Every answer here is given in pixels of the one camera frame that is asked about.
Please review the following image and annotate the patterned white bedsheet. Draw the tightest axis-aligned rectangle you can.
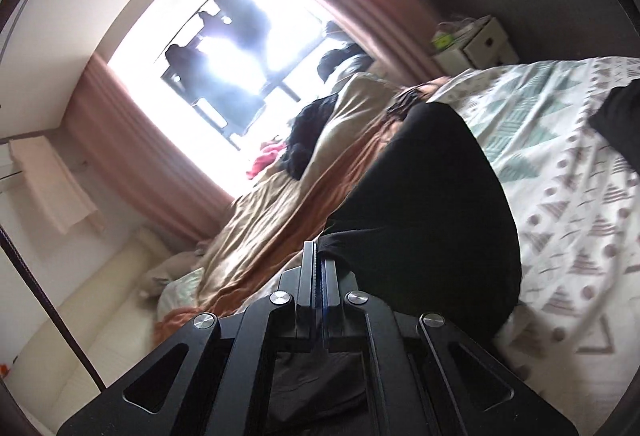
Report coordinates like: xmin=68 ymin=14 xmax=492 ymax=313
xmin=430 ymin=57 xmax=640 ymax=387

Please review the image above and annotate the black garment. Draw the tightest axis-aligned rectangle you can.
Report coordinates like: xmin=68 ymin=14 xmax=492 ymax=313
xmin=265 ymin=103 xmax=523 ymax=434

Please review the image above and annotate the dark pole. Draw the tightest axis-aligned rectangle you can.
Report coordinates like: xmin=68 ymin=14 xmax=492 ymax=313
xmin=0 ymin=223 xmax=108 ymax=389

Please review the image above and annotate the black clothes pile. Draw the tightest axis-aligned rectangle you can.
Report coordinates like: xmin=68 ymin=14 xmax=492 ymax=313
xmin=280 ymin=96 xmax=347 ymax=181

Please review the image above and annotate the dark hanging garment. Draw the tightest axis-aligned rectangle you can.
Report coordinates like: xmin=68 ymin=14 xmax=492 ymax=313
xmin=200 ymin=0 xmax=275 ymax=47
xmin=164 ymin=43 xmax=267 ymax=139

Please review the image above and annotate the brown beige duvet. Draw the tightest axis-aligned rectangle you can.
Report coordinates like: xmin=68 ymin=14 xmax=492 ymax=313
xmin=152 ymin=73 xmax=436 ymax=347

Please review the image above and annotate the beige pillow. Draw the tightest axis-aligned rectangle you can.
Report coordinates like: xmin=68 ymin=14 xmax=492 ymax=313
xmin=142 ymin=252 xmax=202 ymax=301

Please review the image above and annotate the white drawer box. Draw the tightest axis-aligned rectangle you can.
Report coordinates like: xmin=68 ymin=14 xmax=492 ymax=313
xmin=435 ymin=16 xmax=521 ymax=72

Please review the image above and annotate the red cloth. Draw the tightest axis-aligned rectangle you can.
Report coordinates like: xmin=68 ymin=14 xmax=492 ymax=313
xmin=245 ymin=141 xmax=289 ymax=180

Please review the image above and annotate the cream padded headboard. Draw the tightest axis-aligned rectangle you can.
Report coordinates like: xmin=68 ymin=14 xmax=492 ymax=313
xmin=0 ymin=226 xmax=171 ymax=417

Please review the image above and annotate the grey dark cloth bundle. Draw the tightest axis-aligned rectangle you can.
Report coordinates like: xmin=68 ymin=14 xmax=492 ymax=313
xmin=317 ymin=20 xmax=374 ymax=85

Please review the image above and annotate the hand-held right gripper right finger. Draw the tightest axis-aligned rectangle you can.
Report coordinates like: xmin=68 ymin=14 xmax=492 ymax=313
xmin=322 ymin=258 xmax=581 ymax=436

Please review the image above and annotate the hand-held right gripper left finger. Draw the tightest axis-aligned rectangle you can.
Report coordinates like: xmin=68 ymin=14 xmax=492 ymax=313
xmin=57 ymin=241 xmax=321 ymax=436

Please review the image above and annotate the window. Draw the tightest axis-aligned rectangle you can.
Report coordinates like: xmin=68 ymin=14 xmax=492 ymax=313
xmin=107 ymin=0 xmax=361 ymax=197

